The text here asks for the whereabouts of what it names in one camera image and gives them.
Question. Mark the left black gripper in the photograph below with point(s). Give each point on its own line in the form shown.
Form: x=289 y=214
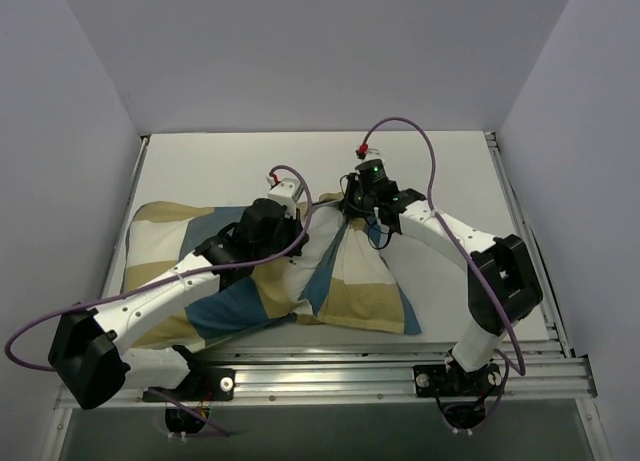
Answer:
x=293 y=231

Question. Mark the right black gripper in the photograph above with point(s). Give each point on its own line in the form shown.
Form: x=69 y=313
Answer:
x=353 y=201

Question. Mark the blue beige checked pillowcase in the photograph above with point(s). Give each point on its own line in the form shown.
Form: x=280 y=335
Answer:
x=352 y=287

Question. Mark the white pillow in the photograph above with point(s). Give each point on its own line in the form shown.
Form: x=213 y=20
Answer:
x=326 y=221

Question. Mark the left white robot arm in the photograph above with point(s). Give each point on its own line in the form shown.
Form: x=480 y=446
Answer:
x=93 y=350

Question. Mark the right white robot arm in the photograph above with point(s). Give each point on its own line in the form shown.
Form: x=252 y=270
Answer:
x=502 y=284

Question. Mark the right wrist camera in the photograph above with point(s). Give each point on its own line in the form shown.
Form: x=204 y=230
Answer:
x=366 y=153

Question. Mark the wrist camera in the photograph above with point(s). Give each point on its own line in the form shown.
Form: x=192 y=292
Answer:
x=366 y=153
x=285 y=192

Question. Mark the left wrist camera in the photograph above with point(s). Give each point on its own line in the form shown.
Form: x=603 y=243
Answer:
x=285 y=192

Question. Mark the left side aluminium rail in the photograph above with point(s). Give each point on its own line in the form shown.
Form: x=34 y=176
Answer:
x=138 y=165

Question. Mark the aluminium mounting rail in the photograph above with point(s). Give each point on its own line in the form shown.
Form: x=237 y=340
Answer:
x=370 y=374

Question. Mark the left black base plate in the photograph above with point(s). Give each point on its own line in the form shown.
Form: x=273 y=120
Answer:
x=210 y=384

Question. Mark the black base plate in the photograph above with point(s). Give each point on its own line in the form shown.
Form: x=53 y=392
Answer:
x=210 y=384
x=445 y=381

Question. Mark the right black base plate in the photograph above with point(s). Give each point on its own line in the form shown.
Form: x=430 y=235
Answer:
x=445 y=381

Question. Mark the right side aluminium rail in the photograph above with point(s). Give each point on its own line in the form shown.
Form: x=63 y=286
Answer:
x=549 y=306

